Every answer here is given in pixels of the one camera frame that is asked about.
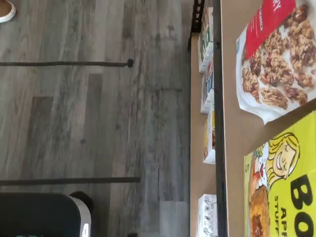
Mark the green Bobo's apple pie box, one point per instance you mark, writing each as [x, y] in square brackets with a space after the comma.
[284, 172]

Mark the white granola box yellow label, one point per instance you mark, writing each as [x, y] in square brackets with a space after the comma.
[209, 138]

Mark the blue white snack box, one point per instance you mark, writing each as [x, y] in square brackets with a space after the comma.
[207, 93]

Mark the green label granola box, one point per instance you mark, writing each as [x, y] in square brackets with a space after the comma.
[206, 49]

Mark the white organic pantry box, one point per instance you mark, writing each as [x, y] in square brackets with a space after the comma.
[206, 217]

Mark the black metal rod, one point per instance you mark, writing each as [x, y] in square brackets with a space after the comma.
[61, 64]
[74, 181]

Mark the granola bag red label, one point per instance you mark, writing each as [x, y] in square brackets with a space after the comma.
[271, 61]

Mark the black table silver edge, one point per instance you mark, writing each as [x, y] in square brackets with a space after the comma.
[37, 217]

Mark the white shoe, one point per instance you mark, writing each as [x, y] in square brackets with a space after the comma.
[6, 13]

